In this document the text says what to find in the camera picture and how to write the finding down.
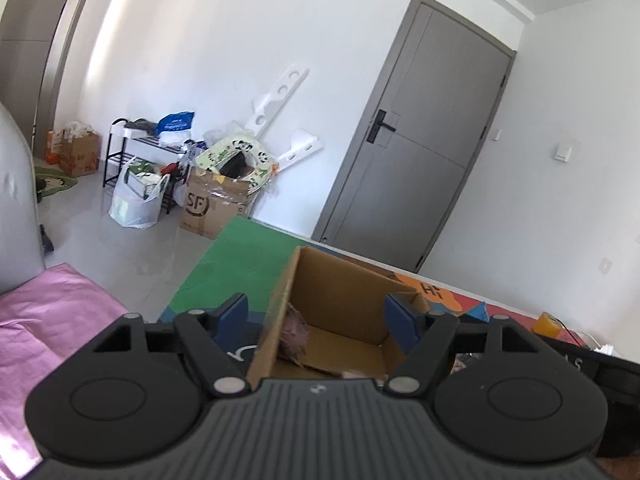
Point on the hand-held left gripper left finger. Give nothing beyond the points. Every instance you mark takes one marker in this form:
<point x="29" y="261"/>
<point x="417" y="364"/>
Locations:
<point x="232" y="312"/>

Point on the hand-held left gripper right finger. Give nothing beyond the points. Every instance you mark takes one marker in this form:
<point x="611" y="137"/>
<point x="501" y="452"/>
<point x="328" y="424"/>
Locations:
<point x="400" y="320"/>

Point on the brown cardboard box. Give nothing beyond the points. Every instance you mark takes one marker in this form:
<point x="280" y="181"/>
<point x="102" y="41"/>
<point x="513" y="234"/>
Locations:
<point x="340" y="300"/>

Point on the pink snack packet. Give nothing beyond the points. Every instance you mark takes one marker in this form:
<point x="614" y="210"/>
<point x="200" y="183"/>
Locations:
<point x="295" y="332"/>

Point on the colourful cartoon table mat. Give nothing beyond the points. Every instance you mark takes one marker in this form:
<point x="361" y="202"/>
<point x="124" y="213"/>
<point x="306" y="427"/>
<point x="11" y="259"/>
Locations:
<point x="240" y="260"/>

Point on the yellow tape roll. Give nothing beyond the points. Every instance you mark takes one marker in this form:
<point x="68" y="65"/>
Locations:
<point x="547" y="325"/>

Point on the printed brown carton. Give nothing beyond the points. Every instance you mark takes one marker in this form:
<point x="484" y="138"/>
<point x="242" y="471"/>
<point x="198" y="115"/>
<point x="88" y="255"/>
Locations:
<point x="210" y="210"/>

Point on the white plastic bag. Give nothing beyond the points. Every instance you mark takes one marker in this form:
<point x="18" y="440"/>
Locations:
<point x="135" y="205"/>

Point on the grey door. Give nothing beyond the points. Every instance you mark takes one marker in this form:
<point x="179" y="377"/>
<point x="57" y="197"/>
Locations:
<point x="415" y="160"/>

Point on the clear plastic bag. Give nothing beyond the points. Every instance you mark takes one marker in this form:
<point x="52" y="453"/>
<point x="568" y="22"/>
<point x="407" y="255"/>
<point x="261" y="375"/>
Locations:
<point x="220" y="135"/>

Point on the short white board with holes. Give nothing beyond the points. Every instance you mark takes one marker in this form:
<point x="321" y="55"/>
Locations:
<point x="300" y="147"/>

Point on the black shoe rack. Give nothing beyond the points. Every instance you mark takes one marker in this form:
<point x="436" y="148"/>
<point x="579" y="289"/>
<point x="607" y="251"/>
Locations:
<point x="150" y="139"/>

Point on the pink cloth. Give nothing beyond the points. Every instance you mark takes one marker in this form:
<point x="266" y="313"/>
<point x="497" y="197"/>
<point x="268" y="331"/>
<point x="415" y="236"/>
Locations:
<point x="40" y="335"/>

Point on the blue plastic bag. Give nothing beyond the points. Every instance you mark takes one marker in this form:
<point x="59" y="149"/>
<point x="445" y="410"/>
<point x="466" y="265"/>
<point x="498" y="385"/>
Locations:
<point x="175" y="122"/>

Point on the brown carton with orange box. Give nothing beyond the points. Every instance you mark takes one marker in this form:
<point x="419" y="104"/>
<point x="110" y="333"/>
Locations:
<point x="80" y="157"/>

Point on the green floor rug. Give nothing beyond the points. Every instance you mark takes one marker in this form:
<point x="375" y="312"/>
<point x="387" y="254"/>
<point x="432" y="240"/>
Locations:
<point x="52" y="182"/>

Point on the long white board with holes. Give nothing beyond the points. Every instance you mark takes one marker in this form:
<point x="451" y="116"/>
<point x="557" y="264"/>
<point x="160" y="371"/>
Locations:
<point x="280" y="87"/>

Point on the white wall outlet plate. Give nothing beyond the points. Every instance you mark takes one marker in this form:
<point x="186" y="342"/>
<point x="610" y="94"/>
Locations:
<point x="605" y="266"/>

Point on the large white wall switch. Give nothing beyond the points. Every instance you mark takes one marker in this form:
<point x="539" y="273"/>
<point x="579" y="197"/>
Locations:
<point x="562" y="151"/>

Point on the grey doorway frame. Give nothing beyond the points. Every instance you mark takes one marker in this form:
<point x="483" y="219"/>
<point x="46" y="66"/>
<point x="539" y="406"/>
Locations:
<point x="40" y="35"/>

